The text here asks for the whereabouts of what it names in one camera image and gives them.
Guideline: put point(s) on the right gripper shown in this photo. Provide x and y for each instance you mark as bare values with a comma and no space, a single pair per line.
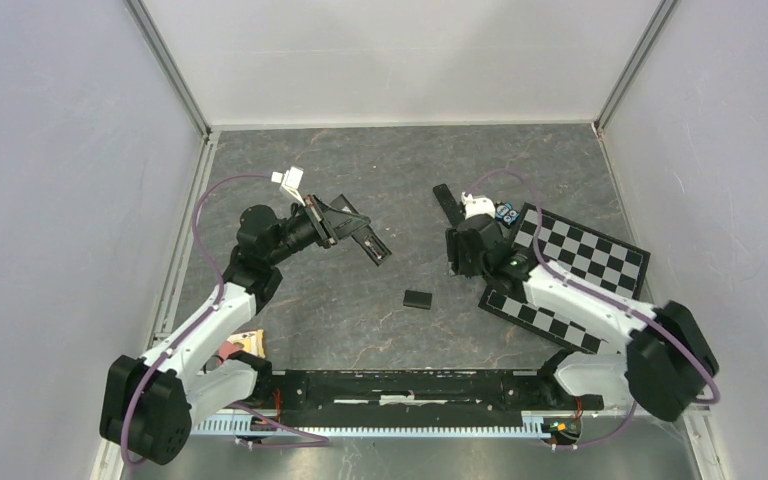
455,254

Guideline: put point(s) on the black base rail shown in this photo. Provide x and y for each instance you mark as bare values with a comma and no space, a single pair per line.
412,398

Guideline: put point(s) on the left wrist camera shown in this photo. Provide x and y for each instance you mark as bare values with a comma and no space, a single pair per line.
289,182

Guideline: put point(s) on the blue owl figure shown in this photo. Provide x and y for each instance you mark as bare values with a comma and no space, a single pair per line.
506,214

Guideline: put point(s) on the black remote back up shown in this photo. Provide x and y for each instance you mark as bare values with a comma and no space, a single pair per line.
449,205

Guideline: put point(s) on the white cable duct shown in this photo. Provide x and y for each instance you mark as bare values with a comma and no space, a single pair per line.
235,423

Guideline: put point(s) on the black remote with buttons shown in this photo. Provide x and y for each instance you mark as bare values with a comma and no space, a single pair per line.
372,245

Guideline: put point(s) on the black white chessboard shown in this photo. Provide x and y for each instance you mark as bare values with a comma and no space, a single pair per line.
595,257

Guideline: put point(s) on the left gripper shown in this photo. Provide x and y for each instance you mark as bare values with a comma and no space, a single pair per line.
326,232

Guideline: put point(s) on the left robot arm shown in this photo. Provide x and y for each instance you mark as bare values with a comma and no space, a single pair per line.
151,403

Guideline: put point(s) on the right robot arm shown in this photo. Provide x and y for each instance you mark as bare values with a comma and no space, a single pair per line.
668,363

